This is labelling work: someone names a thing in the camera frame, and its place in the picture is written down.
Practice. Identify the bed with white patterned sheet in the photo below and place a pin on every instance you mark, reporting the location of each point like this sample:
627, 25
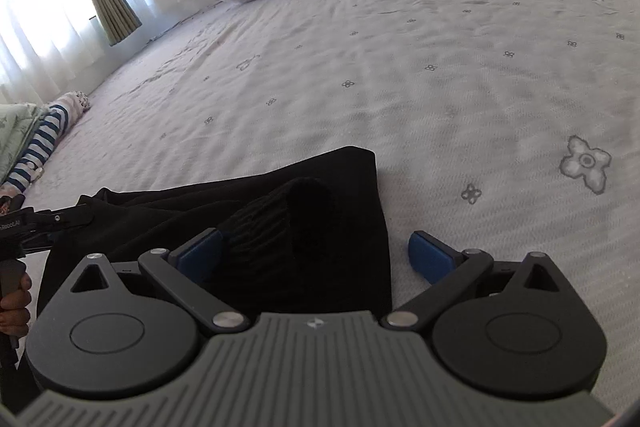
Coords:
400, 82

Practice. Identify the green floral quilt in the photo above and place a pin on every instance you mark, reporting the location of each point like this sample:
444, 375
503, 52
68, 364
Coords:
12, 132

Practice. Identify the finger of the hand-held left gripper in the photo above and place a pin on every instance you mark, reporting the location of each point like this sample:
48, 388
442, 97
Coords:
65, 218

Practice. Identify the black pants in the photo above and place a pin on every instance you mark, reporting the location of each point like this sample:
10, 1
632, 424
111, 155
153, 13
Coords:
340, 217

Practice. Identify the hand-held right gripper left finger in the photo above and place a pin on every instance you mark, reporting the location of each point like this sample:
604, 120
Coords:
200, 257

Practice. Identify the blue striped blanket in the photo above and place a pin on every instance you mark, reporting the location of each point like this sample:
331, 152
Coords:
40, 142

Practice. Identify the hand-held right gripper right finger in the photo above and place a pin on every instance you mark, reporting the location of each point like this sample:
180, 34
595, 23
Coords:
430, 257

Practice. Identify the black floral folded cloth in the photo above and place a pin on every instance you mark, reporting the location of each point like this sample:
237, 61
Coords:
7, 202

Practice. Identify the person's left hand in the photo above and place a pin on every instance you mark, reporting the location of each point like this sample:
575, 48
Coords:
12, 307

